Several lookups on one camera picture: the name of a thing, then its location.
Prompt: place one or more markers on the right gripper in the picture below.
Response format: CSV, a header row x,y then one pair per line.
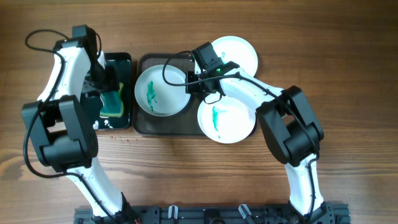
x,y
193,83

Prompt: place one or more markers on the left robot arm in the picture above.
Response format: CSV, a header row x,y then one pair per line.
x,y
60,140

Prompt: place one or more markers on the black water basin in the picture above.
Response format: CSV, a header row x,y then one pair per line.
x,y
91,102

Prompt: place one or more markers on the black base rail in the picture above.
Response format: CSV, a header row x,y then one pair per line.
x,y
329,213

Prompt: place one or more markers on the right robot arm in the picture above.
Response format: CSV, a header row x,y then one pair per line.
x,y
290,128

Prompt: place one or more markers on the green yellow sponge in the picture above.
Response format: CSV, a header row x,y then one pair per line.
x,y
112,103

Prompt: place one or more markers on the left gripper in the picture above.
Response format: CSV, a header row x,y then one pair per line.
x,y
104,83

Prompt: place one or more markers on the white plate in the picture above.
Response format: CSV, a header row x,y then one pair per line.
x,y
237,50
156,97
225,119

